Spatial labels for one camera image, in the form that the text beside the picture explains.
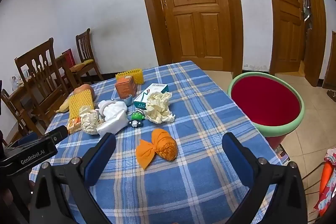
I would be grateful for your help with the wooden chair with red bag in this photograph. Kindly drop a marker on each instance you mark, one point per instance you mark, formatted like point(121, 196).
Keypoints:
point(63, 66)

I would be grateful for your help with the yellow spiky foam sleeve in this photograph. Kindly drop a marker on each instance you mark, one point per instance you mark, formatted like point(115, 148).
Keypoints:
point(137, 77)

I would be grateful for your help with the wooden chair with cushion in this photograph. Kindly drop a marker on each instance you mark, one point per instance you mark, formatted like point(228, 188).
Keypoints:
point(84, 41)

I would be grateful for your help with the orange cardboard box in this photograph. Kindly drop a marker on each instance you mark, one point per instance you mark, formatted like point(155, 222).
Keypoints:
point(126, 86)

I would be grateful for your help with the small cream paper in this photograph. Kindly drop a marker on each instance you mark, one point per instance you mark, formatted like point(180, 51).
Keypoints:
point(89, 121)

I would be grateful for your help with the wooden door frame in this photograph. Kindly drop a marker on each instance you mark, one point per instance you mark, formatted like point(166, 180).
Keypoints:
point(236, 16)

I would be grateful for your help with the round orange fruit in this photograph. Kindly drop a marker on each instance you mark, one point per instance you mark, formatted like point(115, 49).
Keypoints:
point(84, 88)

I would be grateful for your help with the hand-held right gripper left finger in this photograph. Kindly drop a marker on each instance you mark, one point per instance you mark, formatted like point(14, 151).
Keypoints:
point(102, 158)

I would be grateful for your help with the green figure toy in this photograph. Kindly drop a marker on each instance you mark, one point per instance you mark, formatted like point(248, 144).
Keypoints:
point(137, 116)

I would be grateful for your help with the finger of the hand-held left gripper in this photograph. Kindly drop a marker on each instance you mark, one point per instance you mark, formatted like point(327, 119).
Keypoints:
point(58, 132)
point(29, 138)

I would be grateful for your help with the red bin with green rim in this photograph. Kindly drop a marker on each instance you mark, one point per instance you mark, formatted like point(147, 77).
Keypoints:
point(265, 103)

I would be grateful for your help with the small light blue holder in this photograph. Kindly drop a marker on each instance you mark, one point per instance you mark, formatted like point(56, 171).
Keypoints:
point(129, 101)

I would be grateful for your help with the yellow seat cushion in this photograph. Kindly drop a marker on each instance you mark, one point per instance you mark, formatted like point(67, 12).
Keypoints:
point(81, 65)

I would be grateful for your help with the low wooden chair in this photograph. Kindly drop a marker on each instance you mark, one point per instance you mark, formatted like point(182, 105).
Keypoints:
point(13, 111)

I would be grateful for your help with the red floral cloth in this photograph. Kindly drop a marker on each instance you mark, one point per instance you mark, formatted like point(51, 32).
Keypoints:
point(328, 182)

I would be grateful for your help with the large wooden slatted chair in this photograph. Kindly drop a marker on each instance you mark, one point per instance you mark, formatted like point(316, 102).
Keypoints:
point(39, 69)

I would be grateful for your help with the large cream paper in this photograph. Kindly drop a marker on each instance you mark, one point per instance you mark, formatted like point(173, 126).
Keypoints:
point(157, 108)

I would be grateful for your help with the open wooden door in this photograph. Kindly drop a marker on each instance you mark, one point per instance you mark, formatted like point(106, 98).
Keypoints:
point(286, 16)

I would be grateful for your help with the blue plaid tablecloth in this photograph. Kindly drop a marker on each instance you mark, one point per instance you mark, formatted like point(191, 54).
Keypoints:
point(197, 161)

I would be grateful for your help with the orange snack packet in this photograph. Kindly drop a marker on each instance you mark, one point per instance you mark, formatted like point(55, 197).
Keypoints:
point(74, 124)

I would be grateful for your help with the orange cloth bundle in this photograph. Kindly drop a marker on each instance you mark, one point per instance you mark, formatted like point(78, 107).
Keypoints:
point(164, 145)

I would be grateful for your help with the yellow banana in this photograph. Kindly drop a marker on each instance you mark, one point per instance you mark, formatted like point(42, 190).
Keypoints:
point(64, 107)

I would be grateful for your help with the closed wooden panel door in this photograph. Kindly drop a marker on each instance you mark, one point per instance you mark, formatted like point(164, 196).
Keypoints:
point(194, 16)

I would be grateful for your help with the white and teal box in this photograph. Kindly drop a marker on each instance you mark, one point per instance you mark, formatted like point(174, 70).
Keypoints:
point(147, 96)

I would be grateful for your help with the red bag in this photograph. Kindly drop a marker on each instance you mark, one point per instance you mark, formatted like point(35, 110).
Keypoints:
point(69, 57)

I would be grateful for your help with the colourful picture book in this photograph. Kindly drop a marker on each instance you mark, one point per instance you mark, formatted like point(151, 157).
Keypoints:
point(282, 153)

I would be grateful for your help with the yellow foam fruit net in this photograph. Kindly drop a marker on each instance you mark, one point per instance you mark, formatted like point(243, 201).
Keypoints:
point(81, 103)

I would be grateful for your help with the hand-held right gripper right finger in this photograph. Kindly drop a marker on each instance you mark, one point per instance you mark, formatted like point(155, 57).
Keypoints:
point(236, 158)

